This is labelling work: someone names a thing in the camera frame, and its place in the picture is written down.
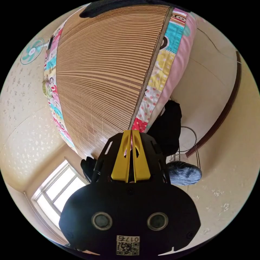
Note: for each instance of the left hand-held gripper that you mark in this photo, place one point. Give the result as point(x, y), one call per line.
point(87, 168)

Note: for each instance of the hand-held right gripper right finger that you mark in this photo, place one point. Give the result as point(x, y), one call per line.
point(141, 166)

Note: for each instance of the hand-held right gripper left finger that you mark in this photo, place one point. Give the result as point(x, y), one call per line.
point(121, 162)

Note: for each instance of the black long pants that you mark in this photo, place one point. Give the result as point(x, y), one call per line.
point(113, 9)

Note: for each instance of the window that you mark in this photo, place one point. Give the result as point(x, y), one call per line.
point(59, 186)

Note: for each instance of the person's body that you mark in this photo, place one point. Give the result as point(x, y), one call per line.
point(168, 126)

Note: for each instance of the teal electric fan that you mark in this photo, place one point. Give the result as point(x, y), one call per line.
point(31, 51)

